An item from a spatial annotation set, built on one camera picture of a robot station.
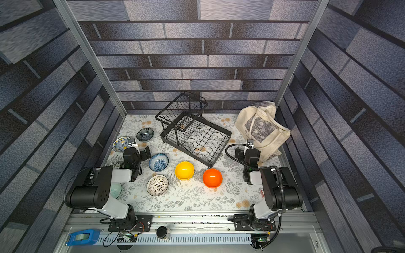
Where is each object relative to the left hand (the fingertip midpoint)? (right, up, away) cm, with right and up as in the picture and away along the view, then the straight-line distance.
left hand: (140, 146), depth 94 cm
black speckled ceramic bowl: (-13, -10, -5) cm, 17 cm away
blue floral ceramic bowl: (+12, -9, -2) cm, 15 cm away
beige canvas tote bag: (+73, +15, +3) cm, 75 cm away
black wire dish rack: (+29, +11, -13) cm, 34 cm away
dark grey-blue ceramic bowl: (-2, +7, +12) cm, 14 cm away
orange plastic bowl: (+44, -17, -8) cm, 48 cm away
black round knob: (+22, -32, -31) cm, 50 cm away
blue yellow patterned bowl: (-15, +1, +6) cm, 16 cm away
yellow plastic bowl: (+28, -13, -5) cm, 31 cm away
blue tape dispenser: (-12, -36, -28) cm, 47 cm away
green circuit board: (+66, -40, -24) cm, 80 cm away
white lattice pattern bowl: (+13, -20, -10) cm, 26 cm away
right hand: (+66, 0, 0) cm, 66 cm away
